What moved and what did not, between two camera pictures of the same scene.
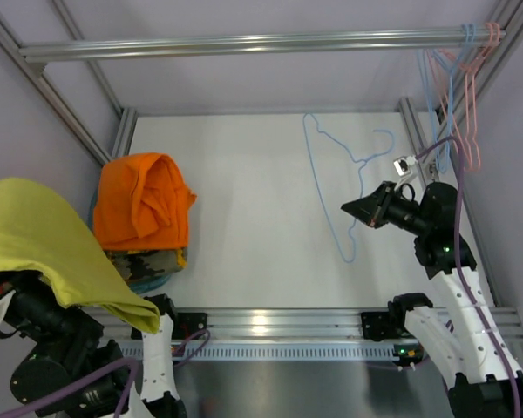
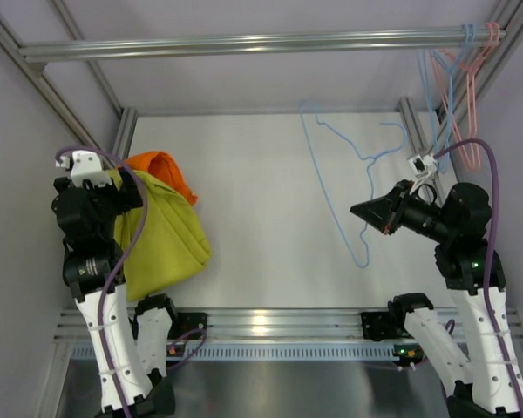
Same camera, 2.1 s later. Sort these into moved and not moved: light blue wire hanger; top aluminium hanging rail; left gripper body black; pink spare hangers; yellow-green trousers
Moved: light blue wire hanger; left gripper body black; yellow-green trousers
Not moved: top aluminium hanging rail; pink spare hangers
